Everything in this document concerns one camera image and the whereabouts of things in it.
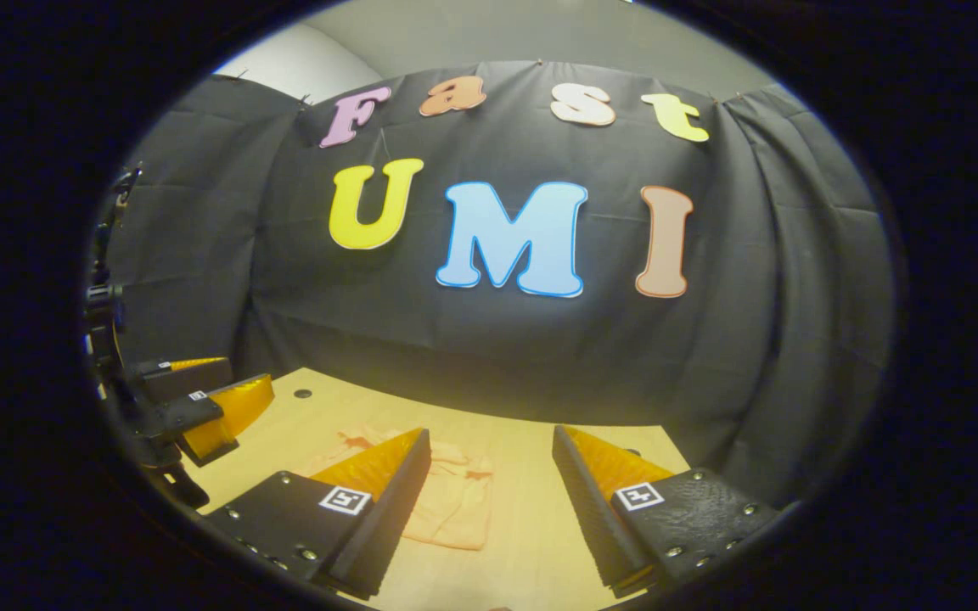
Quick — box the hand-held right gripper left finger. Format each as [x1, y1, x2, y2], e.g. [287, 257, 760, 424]
[203, 427, 432, 601]

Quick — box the black backdrop cloth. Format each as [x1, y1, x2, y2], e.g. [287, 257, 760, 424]
[103, 59, 893, 510]

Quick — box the orange T-shirt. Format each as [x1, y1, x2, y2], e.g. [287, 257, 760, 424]
[302, 424, 494, 551]

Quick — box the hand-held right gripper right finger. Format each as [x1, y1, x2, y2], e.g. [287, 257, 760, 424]
[551, 424, 800, 599]

